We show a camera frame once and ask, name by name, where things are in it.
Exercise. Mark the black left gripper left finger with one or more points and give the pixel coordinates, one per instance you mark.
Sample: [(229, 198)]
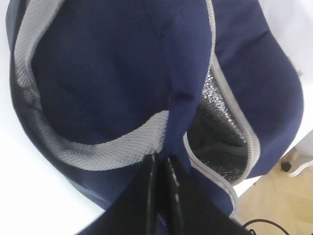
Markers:
[(134, 212)]

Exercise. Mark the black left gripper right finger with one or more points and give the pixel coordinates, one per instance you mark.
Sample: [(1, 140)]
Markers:
[(189, 211)]

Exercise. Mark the navy insulated lunch bag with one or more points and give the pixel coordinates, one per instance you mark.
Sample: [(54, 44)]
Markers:
[(98, 85)]

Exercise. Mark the white table leg with caster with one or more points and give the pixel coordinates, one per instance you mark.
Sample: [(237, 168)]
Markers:
[(300, 157)]

